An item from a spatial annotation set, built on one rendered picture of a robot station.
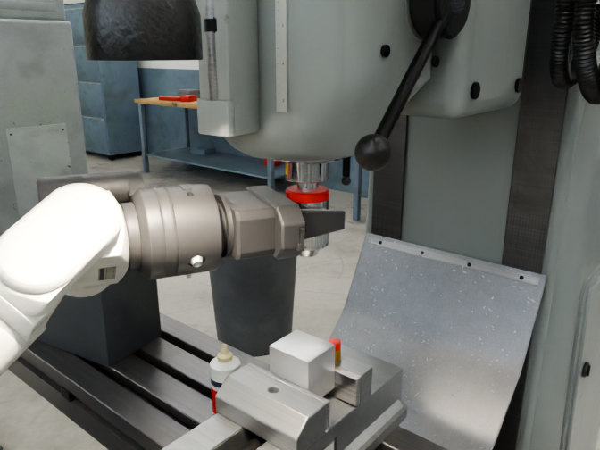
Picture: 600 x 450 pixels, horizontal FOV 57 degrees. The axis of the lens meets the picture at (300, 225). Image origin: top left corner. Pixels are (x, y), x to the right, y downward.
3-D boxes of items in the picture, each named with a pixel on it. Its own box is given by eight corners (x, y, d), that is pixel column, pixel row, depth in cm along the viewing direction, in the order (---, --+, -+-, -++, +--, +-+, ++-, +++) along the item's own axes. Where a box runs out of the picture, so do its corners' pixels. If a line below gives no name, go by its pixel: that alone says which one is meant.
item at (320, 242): (292, 253, 58) (292, 204, 57) (281, 238, 63) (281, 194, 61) (334, 248, 60) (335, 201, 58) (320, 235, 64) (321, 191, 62)
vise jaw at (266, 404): (296, 458, 58) (295, 427, 56) (215, 412, 65) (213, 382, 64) (330, 429, 62) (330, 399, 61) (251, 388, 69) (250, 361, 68)
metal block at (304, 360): (308, 408, 63) (308, 362, 62) (270, 388, 67) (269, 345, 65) (334, 387, 67) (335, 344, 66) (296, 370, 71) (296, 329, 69)
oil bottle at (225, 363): (226, 429, 73) (223, 355, 70) (206, 416, 75) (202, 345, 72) (248, 413, 76) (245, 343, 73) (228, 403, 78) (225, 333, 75)
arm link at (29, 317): (137, 211, 48) (15, 330, 40) (131, 253, 55) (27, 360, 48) (78, 166, 48) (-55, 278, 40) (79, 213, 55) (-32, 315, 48)
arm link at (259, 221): (306, 189, 52) (181, 202, 47) (304, 284, 55) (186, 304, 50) (259, 165, 63) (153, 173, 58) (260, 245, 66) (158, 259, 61)
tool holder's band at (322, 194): (292, 204, 57) (292, 195, 56) (281, 194, 61) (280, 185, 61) (335, 201, 58) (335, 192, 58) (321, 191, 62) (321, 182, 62)
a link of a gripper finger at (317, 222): (341, 232, 60) (288, 239, 57) (342, 204, 59) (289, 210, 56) (348, 237, 58) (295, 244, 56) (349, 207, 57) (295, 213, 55)
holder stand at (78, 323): (109, 368, 87) (95, 249, 81) (20, 335, 97) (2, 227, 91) (162, 336, 97) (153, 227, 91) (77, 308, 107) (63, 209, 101)
